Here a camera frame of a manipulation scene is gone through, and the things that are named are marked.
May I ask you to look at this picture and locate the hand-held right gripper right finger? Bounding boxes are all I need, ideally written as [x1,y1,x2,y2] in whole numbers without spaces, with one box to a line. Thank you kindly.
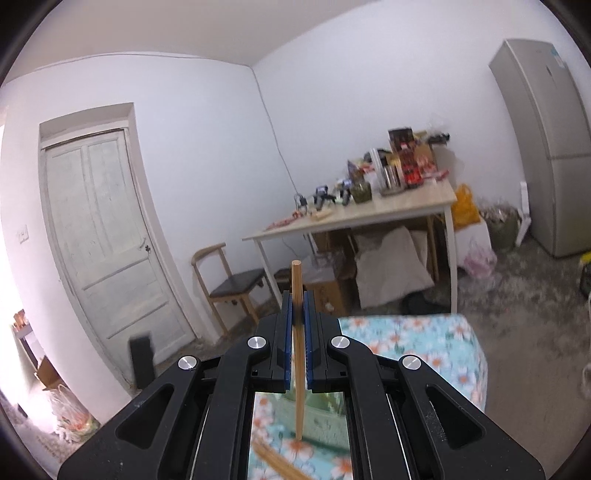
[302,291,546,480]

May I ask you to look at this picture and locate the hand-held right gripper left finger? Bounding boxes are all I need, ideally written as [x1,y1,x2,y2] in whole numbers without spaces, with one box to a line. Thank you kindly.
[58,292,296,480]

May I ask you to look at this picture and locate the green utensil holder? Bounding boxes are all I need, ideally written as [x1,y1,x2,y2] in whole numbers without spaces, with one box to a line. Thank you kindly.
[265,392,349,448]

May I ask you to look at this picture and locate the cardboard box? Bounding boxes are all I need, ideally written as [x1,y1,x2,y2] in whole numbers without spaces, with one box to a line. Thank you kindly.
[318,272,358,317]

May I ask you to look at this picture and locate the wooden chair black seat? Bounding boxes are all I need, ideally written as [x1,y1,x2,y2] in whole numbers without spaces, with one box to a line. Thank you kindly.
[191,242,278,335]

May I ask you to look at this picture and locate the floral tablecloth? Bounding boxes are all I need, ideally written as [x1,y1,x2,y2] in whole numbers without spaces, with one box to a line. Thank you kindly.
[247,313,489,480]

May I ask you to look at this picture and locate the white cloth sack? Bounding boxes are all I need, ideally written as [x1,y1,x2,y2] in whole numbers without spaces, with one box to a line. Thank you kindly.
[353,228,435,309]

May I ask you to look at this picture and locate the black speaker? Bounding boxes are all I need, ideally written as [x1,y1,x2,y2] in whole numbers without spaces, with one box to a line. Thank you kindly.
[128,335,154,391]

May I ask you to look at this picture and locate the black devices on table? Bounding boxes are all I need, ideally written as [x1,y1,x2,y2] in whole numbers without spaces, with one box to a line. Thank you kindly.
[311,185,352,206]

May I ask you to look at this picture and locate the white table wooden top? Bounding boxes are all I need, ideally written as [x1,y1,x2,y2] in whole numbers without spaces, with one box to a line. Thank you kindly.
[242,178,459,315]

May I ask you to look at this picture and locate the pink plastic bag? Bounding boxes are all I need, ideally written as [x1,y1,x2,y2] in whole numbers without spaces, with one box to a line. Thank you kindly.
[464,237,497,278]

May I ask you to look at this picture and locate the metal canister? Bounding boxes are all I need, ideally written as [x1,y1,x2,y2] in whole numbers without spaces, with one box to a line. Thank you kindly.
[381,164,404,191]

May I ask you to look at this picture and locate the red snack box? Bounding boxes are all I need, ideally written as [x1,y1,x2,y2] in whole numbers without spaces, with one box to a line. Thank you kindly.
[399,148,423,188]

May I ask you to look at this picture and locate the yellow plastic bag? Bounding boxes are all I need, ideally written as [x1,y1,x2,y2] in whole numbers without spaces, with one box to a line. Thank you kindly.
[450,184,481,229]

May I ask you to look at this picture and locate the white panel door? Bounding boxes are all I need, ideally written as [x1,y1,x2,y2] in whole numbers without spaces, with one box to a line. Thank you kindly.
[39,102,197,398]

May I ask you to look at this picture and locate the clear plastic bag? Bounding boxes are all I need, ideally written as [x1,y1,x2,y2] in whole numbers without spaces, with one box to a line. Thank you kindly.
[48,383,100,439]

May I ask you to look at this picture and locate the olive green bag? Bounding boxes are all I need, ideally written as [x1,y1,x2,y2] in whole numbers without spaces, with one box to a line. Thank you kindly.
[482,203,522,252]

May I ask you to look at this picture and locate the dark printed box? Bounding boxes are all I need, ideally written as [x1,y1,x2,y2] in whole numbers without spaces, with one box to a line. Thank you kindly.
[389,128,414,153]

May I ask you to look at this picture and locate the white board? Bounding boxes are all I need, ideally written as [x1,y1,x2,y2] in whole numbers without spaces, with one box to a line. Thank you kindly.
[517,181,532,247]

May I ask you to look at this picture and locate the silver refrigerator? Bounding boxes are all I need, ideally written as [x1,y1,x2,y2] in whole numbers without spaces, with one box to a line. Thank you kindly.
[489,39,591,259]

